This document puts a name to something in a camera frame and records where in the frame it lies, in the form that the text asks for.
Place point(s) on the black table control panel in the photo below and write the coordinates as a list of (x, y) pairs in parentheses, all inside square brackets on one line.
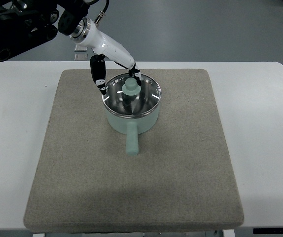
[(268, 231)]

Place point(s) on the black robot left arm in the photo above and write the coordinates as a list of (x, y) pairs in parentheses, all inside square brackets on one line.
[(26, 24)]

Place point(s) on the metal floor plate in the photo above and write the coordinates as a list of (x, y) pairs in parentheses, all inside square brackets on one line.
[(79, 48), (80, 57)]

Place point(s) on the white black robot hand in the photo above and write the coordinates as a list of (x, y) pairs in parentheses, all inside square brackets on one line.
[(103, 46)]

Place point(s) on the upper metal floor plate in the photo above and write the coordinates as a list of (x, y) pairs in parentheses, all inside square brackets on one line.
[(79, 48)]

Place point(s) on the mint green saucepan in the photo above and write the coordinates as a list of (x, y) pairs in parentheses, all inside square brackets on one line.
[(132, 127)]

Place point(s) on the lower metal floor plate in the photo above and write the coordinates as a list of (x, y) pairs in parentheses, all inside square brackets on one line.
[(80, 57)]

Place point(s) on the grey felt mat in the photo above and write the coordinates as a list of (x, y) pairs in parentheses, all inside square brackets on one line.
[(176, 177)]

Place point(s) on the glass lid with green knob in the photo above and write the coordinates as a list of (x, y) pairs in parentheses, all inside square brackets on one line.
[(126, 99)]

